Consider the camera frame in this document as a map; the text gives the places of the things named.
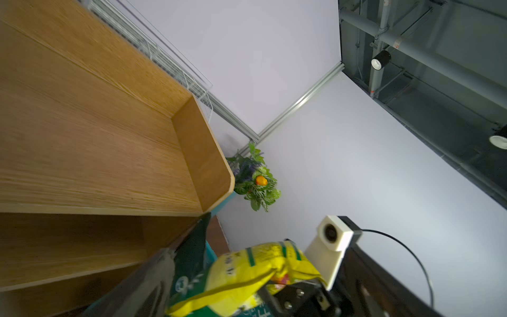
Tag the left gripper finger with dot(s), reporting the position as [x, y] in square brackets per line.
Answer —
[143, 293]

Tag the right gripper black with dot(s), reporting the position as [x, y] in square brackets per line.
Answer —
[305, 298]

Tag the dark green yellow fertilizer bag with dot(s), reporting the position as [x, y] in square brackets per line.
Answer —
[190, 258]

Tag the yellow packet bottom shelf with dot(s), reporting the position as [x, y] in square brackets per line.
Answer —
[230, 285]

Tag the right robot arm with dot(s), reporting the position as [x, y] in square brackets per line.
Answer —
[362, 288]

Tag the wooden three-tier shelf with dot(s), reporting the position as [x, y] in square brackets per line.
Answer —
[105, 159]

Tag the artificial green plant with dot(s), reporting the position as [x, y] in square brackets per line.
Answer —
[253, 180]

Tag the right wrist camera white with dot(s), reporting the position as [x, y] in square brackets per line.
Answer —
[334, 235]

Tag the white wire rack back wall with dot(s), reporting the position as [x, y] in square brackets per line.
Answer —
[117, 21]

